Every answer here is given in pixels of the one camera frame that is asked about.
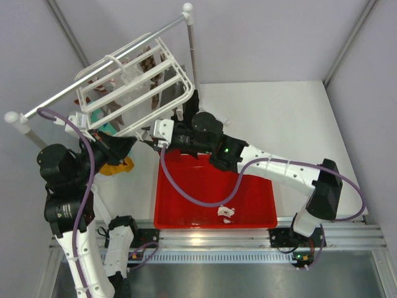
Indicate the red plastic bin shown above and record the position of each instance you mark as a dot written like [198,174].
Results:
[254,201]

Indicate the aluminium rail base frame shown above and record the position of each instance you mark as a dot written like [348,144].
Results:
[251,246]

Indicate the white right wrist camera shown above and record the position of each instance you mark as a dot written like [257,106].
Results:
[161,131]

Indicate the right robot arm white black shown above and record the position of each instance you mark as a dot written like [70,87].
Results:
[322,184]

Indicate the white sock with red trim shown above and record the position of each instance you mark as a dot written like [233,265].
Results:
[126,76]

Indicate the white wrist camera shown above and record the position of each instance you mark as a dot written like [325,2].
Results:
[161,131]
[80,120]

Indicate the white plastic sock hanger frame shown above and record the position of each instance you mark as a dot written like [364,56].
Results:
[124,92]

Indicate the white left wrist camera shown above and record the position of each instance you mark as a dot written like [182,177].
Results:
[80,120]

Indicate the white clothes peg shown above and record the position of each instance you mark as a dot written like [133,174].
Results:
[179,114]

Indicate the grey sock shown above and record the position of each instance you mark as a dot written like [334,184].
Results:
[172,92]

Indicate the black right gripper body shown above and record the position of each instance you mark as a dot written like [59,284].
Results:
[186,143]

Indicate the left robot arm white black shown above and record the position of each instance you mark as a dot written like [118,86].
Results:
[69,210]

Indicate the mustard yellow sock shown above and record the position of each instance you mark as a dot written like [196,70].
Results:
[109,170]

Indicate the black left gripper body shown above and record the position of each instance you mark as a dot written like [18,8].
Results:
[103,150]

